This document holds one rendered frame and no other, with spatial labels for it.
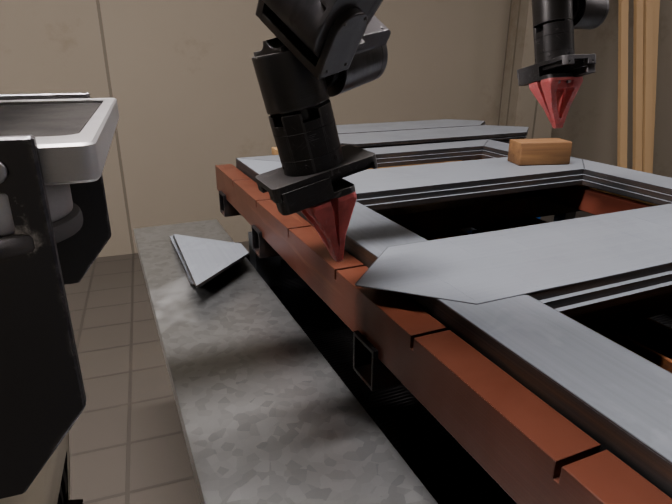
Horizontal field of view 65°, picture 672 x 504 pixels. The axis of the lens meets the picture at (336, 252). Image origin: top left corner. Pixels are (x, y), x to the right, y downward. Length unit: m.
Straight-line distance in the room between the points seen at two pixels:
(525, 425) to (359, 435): 0.25
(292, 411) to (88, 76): 2.62
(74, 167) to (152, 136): 2.88
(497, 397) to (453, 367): 0.05
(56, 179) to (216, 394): 0.49
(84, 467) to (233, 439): 1.14
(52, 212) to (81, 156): 0.03
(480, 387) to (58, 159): 0.34
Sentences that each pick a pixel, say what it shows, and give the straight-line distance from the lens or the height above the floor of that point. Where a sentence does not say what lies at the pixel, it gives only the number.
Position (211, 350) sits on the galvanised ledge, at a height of 0.68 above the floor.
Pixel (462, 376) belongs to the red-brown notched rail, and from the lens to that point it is 0.46.
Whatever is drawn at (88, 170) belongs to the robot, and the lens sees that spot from 0.24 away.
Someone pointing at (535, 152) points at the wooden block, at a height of 0.87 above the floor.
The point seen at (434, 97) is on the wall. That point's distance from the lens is 3.55.
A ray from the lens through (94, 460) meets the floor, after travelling 1.75.
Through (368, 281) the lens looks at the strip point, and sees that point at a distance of 0.57.
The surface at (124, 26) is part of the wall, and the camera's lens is 3.09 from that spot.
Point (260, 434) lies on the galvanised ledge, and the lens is 0.63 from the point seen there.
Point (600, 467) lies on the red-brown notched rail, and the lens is 0.40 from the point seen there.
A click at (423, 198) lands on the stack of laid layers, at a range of 1.00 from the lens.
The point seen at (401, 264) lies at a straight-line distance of 0.62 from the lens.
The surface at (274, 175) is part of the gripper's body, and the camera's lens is 0.50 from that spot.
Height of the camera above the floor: 1.07
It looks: 20 degrees down
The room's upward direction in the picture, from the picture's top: straight up
